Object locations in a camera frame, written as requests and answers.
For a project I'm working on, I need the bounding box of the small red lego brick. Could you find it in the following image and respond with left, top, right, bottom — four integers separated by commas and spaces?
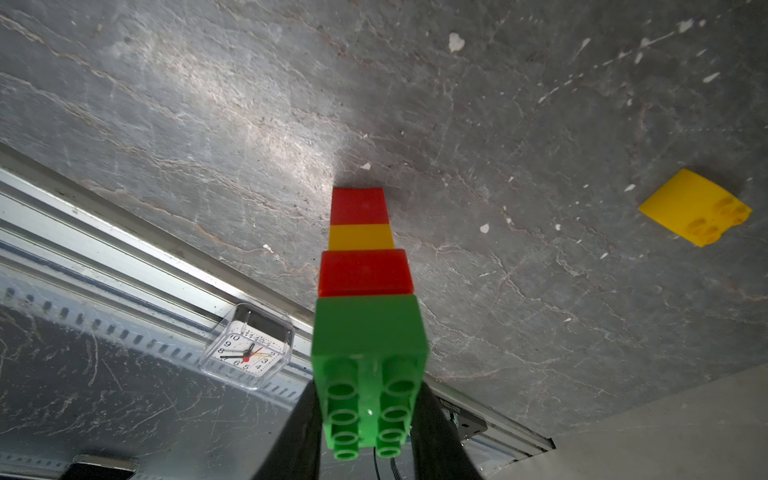
330, 188, 389, 226

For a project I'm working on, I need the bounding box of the small white desk clock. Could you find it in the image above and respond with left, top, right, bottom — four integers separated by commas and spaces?
198, 303, 295, 391

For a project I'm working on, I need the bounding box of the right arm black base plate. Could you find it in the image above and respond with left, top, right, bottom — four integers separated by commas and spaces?
437, 397, 488, 441

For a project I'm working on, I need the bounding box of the green lego brick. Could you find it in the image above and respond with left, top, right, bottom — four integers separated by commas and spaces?
311, 295, 429, 461

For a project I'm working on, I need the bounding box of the long red lego brick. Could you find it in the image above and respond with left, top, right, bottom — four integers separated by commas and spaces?
318, 249, 414, 298

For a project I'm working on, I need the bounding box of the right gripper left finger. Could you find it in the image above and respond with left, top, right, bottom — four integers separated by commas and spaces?
252, 381, 323, 480

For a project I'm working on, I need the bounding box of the small yellow lego brick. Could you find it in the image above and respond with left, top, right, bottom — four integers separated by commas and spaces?
328, 223, 395, 251

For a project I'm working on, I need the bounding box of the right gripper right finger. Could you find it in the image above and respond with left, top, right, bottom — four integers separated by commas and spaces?
411, 382, 483, 480

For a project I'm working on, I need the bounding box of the yellow sloped lego brick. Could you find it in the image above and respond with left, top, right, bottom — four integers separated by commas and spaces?
638, 169, 752, 247

